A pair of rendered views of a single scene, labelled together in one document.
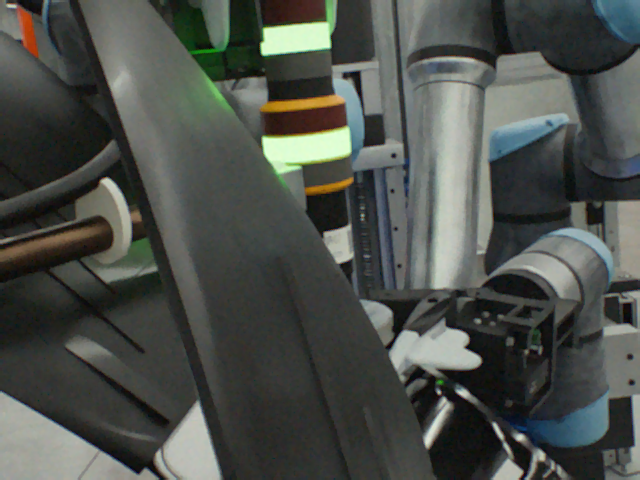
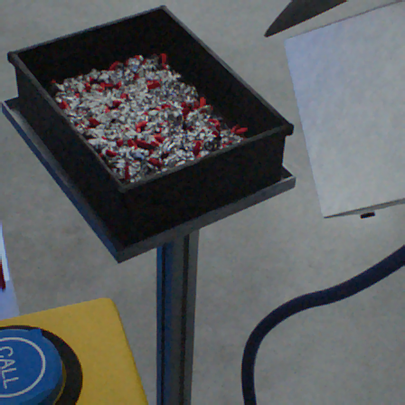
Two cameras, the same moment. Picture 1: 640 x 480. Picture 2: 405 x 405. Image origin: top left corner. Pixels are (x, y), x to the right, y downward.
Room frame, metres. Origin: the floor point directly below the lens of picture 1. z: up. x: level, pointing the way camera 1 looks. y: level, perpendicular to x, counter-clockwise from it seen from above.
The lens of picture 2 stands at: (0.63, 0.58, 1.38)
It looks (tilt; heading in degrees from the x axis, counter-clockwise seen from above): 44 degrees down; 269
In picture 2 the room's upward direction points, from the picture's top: 3 degrees clockwise
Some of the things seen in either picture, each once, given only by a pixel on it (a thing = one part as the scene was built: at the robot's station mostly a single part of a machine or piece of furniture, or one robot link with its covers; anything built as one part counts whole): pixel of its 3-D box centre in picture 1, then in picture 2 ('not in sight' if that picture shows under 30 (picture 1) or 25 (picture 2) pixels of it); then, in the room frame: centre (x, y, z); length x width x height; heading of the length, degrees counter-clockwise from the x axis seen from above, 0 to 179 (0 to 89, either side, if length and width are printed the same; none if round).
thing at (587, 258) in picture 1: (558, 280); not in sight; (0.80, -0.21, 1.17); 0.11 x 0.08 x 0.09; 146
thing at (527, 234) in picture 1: (532, 237); not in sight; (1.32, -0.31, 1.09); 0.15 x 0.15 x 0.10
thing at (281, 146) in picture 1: (306, 143); not in sight; (0.45, 0.01, 1.36); 0.04 x 0.04 x 0.01
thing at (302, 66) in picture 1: (298, 66); not in sight; (0.45, 0.01, 1.40); 0.03 x 0.03 x 0.01
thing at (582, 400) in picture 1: (545, 378); not in sight; (0.81, -0.19, 1.07); 0.11 x 0.08 x 0.11; 64
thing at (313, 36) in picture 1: (295, 38); not in sight; (0.45, 0.01, 1.42); 0.03 x 0.03 x 0.01
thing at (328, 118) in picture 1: (303, 118); not in sight; (0.45, 0.01, 1.38); 0.04 x 0.04 x 0.01
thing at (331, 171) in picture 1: (309, 169); not in sight; (0.45, 0.01, 1.35); 0.04 x 0.04 x 0.01
